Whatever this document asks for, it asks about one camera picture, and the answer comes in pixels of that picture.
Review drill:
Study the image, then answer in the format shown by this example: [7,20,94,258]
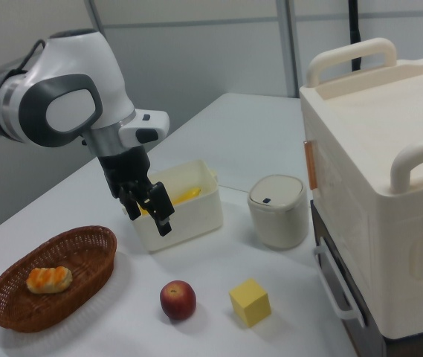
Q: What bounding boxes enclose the cream rectangular plastic container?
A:
[121,159,222,254]

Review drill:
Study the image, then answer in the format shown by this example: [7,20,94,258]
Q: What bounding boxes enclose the cream oven with handles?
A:
[299,36,423,357]

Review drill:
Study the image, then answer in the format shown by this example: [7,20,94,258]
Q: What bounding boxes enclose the small glazed bread roll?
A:
[26,265,74,295]

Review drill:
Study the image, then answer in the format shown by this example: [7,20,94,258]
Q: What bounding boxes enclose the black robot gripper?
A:
[97,145,176,237]

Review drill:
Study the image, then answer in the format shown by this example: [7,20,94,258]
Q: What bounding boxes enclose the red apple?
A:
[159,280,197,321]

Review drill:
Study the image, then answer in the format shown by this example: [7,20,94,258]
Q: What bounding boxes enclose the black hanging cable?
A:
[346,0,364,72]

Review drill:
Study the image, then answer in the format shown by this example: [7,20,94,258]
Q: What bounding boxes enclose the yellow foam cube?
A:
[228,277,272,328]

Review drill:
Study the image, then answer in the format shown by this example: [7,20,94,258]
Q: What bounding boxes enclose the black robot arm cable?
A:
[19,39,48,74]

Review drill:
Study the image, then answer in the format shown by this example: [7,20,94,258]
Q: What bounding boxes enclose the yellow banana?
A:
[138,186,202,216]

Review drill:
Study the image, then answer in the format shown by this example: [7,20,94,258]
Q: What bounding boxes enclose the brown oval wicker basket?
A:
[0,225,118,333]

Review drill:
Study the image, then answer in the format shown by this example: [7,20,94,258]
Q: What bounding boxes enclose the cream bin with lid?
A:
[247,174,308,250]

